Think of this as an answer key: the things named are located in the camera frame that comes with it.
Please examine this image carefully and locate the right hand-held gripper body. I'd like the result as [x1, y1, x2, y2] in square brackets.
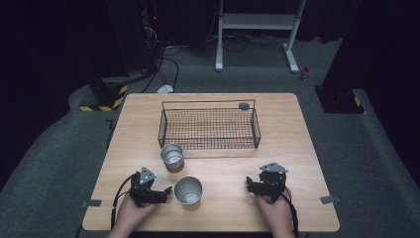
[253, 162, 289, 203]

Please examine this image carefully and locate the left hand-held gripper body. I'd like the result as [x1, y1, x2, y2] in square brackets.
[129, 166, 158, 208]

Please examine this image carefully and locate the tall metal cup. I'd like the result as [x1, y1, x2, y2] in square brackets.
[173, 176, 204, 206]

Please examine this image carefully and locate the short metal cup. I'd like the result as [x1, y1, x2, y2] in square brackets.
[159, 142, 185, 174]

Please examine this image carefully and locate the black wire basket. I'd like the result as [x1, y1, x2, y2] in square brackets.
[157, 98, 263, 151]

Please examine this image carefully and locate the person's left hand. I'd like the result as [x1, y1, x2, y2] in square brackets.
[114, 193, 157, 233]

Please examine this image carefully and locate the person's right hand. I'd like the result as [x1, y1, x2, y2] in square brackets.
[255, 187, 295, 236]

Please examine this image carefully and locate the grey tape piece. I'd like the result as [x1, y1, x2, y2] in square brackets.
[319, 194, 342, 205]
[80, 198, 103, 209]

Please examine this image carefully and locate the black yellow striped base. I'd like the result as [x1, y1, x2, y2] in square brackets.
[314, 84, 367, 115]
[78, 76, 129, 113]

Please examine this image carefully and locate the black equipment rack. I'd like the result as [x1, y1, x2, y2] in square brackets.
[137, 0, 166, 74]

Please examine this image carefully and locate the white metal stand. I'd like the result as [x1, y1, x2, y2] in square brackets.
[215, 0, 307, 74]

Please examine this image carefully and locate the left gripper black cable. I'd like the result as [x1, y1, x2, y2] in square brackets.
[110, 173, 137, 230]

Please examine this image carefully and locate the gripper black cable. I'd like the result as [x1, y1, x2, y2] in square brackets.
[280, 186, 301, 238]
[110, 173, 137, 230]

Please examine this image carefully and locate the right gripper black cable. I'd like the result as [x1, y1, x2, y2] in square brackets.
[280, 186, 301, 238]

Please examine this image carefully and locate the black floor cable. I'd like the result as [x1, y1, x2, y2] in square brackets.
[141, 46, 183, 94]

